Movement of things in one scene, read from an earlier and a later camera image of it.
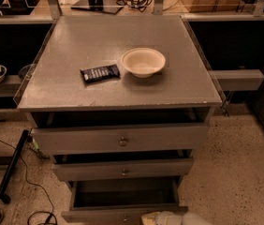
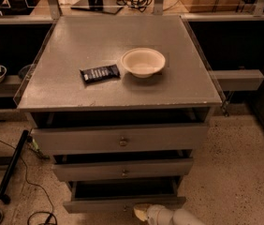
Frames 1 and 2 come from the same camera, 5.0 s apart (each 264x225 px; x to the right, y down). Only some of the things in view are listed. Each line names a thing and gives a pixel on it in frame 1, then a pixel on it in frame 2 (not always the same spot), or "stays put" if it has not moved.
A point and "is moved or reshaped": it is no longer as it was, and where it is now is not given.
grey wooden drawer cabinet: (119, 98) stays put
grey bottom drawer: (120, 202) is moved or reshaped
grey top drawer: (133, 138) stays put
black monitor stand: (95, 1) stays put
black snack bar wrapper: (100, 73) stays put
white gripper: (167, 219) → (154, 213)
